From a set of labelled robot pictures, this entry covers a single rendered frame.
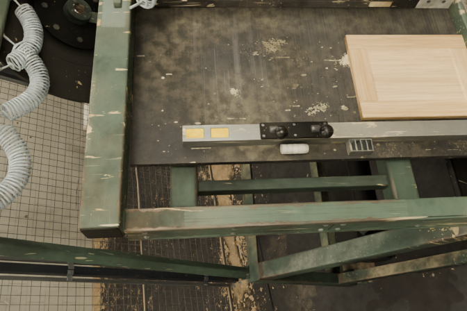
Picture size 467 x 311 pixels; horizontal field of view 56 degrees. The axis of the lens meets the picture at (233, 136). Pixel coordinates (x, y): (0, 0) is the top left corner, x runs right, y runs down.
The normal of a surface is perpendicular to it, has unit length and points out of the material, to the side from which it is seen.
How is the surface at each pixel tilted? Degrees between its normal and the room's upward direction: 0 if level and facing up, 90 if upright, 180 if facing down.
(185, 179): 55
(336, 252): 0
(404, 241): 0
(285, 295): 0
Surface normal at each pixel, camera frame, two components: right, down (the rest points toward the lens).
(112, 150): 0.07, -0.43
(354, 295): -0.77, -0.23
